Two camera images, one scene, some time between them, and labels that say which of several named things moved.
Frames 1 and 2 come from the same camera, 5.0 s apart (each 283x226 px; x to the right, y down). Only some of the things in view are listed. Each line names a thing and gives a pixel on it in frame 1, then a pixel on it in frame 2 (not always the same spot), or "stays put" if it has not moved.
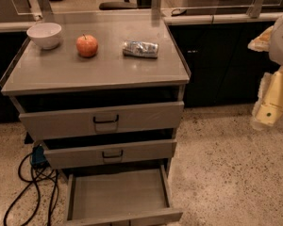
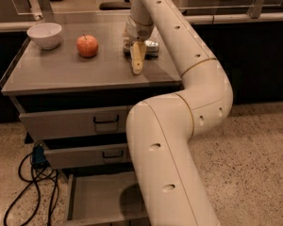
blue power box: x=38 y=156 stays put
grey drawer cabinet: x=105 y=104 stays put
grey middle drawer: x=74 y=156 stays put
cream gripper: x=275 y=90 -> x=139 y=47
